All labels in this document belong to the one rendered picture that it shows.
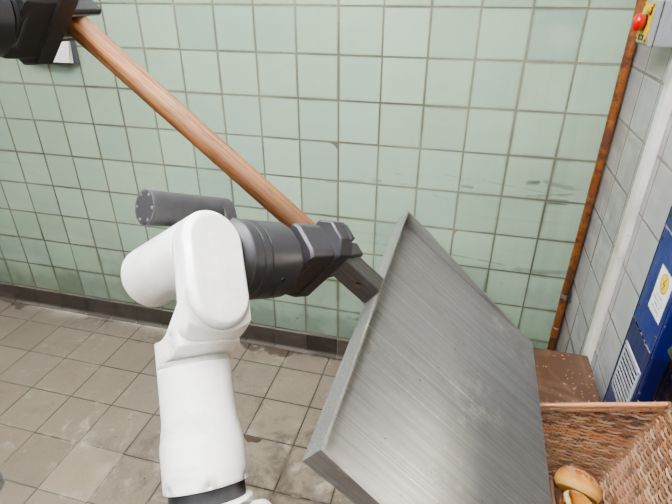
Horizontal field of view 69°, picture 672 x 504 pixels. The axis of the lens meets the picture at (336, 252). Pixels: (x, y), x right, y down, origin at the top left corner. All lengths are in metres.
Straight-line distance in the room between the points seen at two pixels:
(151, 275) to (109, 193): 2.00
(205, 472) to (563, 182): 1.64
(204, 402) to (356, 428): 0.17
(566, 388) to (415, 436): 0.95
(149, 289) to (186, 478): 0.17
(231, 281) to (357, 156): 1.48
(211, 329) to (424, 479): 0.29
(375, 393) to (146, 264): 0.29
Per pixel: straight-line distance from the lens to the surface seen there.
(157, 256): 0.48
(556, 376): 1.55
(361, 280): 0.65
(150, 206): 0.49
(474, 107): 1.80
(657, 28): 1.47
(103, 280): 2.78
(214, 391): 0.45
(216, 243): 0.46
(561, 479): 1.20
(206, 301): 0.43
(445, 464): 0.63
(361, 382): 0.58
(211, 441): 0.45
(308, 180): 1.98
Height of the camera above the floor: 1.54
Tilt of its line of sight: 28 degrees down
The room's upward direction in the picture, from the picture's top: straight up
